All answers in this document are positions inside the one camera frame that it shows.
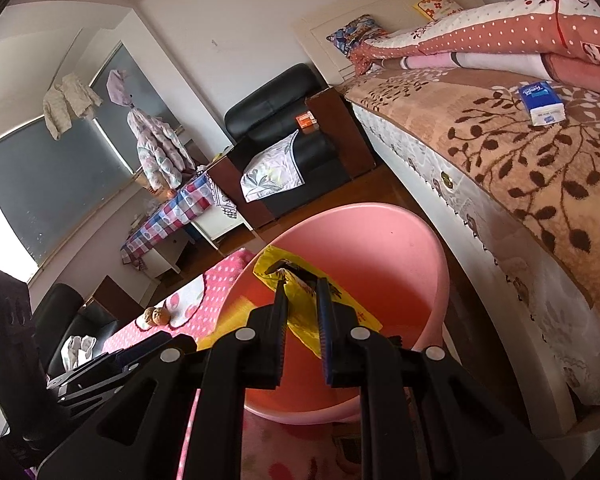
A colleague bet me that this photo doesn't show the white headboard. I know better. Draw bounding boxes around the white headboard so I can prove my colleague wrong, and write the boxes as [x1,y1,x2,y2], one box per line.
[292,0,486,86]

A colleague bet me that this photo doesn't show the pink polka-dot quilt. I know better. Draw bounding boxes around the pink polka-dot quilt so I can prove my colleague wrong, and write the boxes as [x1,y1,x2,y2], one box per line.
[350,0,600,98]

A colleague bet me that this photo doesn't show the black leather chair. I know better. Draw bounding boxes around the black leather chair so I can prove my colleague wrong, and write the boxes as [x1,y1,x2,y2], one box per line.
[35,282,121,376]

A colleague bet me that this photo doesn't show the black and white patterned cloth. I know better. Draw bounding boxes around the black and white patterned cloth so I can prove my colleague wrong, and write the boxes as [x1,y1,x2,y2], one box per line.
[207,175,238,221]

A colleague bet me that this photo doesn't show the brown wooden cabinet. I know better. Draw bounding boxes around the brown wooden cabinet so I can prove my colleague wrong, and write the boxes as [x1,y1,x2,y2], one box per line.
[207,147,276,231]

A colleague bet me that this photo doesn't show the brown leaf-pattern blanket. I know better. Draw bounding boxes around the brown leaf-pattern blanket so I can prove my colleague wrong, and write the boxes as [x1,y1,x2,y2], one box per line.
[342,67,600,366]

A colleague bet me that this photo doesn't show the brown wooden stool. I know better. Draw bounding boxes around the brown wooden stool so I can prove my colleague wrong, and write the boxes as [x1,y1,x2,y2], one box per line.
[92,276,161,321]

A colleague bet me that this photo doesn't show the brown wooden nightstand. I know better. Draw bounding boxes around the brown wooden nightstand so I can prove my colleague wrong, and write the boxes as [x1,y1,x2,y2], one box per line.
[305,85,377,178]

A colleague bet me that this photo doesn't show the narrow grey window blind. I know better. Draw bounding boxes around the narrow grey window blind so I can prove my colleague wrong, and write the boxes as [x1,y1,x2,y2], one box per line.
[90,42,176,126]

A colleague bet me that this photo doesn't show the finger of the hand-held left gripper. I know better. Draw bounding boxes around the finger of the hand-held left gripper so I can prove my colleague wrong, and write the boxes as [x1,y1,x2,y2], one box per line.
[47,332,196,396]
[57,375,131,411]

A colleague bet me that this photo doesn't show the yellow plastic bag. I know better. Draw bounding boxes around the yellow plastic bag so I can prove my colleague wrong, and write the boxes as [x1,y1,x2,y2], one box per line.
[252,246,383,358]

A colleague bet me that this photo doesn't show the white socks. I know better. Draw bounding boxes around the white socks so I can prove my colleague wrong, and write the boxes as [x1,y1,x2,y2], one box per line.
[61,334,97,368]

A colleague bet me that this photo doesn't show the pink polka-dot mat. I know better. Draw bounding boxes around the pink polka-dot mat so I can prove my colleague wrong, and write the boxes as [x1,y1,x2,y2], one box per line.
[102,249,366,480]

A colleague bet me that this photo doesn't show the grey floral cloth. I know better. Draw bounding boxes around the grey floral cloth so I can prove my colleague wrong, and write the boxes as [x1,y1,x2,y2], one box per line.
[240,130,305,203]

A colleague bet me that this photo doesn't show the pink plastic bucket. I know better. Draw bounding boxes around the pink plastic bucket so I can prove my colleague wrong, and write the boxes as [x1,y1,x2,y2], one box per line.
[217,202,451,423]

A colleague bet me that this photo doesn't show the blue tissue pack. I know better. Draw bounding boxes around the blue tissue pack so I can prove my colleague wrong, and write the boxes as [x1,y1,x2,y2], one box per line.
[517,81,567,127]

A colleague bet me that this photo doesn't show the yellow floral pillow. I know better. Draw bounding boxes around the yellow floral pillow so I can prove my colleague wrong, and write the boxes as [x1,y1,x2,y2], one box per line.
[412,0,463,21]

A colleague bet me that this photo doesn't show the white bed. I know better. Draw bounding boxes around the white bed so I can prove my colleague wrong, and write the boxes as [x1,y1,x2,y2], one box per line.
[342,67,600,441]

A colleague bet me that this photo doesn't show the beige jacket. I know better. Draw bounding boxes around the beige jacket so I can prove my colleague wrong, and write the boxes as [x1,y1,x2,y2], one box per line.
[42,72,103,141]

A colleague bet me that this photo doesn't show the white table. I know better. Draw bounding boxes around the white table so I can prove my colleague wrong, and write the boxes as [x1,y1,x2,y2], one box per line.
[140,200,253,276]

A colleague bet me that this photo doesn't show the large grey window blind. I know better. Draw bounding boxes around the large grey window blind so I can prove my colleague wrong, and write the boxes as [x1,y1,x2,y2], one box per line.
[0,117,136,266]

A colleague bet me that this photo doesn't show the black leather armchair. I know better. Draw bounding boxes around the black leather armchair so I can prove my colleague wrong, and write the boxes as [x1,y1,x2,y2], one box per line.
[224,63,353,218]

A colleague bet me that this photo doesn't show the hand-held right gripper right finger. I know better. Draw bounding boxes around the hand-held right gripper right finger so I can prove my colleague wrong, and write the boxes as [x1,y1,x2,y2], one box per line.
[316,277,563,480]

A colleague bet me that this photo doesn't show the pastel puffer jacket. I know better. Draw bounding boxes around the pastel puffer jacket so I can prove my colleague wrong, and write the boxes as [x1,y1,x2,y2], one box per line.
[127,107,193,193]

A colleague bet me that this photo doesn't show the blue patterned pillow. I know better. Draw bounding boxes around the blue patterned pillow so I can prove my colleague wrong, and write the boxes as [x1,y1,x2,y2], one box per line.
[326,14,390,58]

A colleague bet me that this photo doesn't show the plaid covered small table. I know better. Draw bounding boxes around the plaid covered small table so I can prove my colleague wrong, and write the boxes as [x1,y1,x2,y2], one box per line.
[120,172,218,268]

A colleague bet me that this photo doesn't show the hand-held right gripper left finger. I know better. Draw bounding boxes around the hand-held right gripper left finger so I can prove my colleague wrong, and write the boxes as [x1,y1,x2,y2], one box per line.
[37,280,288,480]

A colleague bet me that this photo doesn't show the lilac hat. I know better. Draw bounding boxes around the lilac hat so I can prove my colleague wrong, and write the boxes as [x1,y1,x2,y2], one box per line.
[106,69,133,108]

